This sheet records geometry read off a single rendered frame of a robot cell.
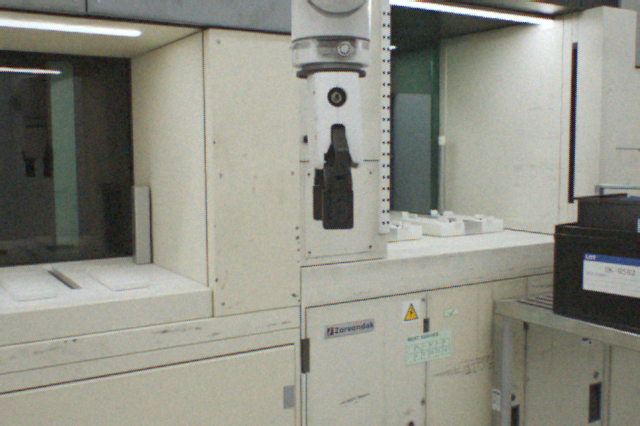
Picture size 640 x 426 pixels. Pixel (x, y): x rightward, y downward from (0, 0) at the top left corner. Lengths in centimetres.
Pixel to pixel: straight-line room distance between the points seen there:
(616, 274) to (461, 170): 76
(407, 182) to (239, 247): 126
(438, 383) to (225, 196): 62
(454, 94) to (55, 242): 115
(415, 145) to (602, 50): 82
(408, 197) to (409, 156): 14
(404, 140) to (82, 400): 155
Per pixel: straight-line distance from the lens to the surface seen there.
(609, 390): 196
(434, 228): 172
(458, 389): 155
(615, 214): 141
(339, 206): 70
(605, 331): 137
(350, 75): 72
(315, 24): 73
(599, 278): 140
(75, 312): 113
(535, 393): 173
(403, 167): 239
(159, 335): 117
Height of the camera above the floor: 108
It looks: 5 degrees down
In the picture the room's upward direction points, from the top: straight up
